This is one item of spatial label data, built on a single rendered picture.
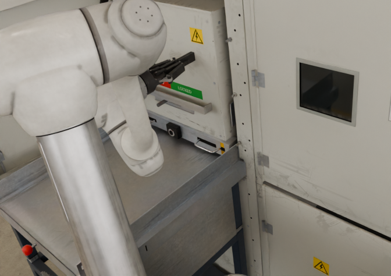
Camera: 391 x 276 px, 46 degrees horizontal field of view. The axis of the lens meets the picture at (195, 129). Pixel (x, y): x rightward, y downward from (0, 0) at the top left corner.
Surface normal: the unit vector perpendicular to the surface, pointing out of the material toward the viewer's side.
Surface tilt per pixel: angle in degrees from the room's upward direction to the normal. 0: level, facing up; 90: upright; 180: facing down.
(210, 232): 90
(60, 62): 78
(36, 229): 0
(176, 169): 0
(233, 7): 90
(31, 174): 90
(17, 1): 90
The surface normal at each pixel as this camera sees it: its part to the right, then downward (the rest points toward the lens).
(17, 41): 0.06, -0.39
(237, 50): -0.69, 0.47
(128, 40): 0.01, 0.62
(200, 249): 0.72, 0.29
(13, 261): -0.13, -0.83
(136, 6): 0.46, -0.16
